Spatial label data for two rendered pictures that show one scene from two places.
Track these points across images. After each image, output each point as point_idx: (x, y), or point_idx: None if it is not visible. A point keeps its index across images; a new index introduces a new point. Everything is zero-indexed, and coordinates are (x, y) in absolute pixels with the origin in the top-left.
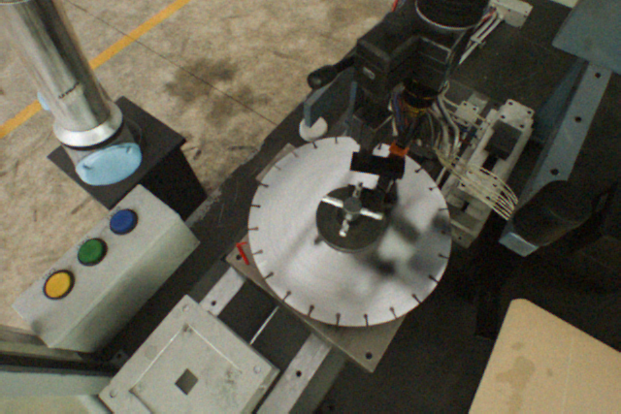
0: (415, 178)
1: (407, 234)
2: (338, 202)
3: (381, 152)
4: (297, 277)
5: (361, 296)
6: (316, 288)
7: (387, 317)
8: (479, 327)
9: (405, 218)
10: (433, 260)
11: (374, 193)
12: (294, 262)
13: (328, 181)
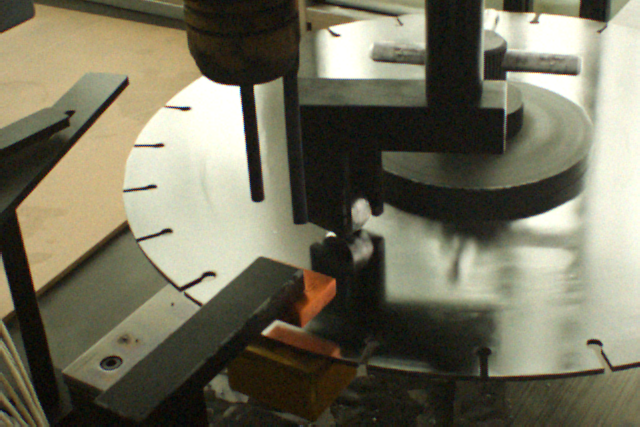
0: (218, 254)
1: (279, 133)
2: (523, 50)
3: (361, 325)
4: (591, 49)
5: (413, 42)
6: (532, 42)
7: (346, 27)
8: (114, 83)
9: (280, 159)
10: (210, 100)
11: (391, 203)
12: (613, 66)
13: (580, 217)
